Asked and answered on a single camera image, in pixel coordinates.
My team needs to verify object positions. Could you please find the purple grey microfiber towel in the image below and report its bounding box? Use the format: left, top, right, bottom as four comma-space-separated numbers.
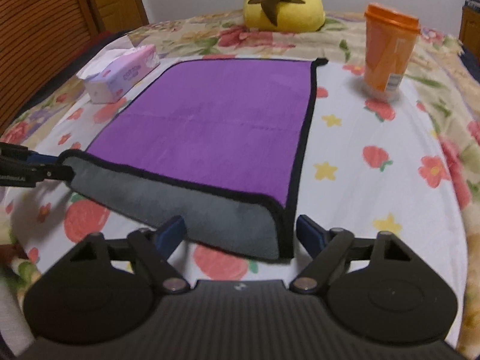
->
58, 58, 327, 260

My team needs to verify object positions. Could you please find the purple tissue box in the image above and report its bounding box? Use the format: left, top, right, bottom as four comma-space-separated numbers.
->
76, 45, 160, 104

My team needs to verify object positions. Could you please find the brown wooden wardrobe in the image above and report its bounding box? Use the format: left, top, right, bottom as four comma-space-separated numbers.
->
1, 0, 148, 130

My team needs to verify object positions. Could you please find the floral bed cover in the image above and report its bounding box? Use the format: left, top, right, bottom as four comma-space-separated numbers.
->
1, 11, 479, 359

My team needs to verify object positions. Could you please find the orange plastic cup with lid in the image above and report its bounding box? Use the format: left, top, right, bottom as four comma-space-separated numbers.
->
364, 2, 421, 102

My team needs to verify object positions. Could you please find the yellow Pikachu plush toy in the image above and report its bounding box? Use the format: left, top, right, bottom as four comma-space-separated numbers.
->
242, 0, 326, 33

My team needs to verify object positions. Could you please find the brown wooden sideboard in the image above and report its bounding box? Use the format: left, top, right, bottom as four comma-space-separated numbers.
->
459, 6, 480, 55

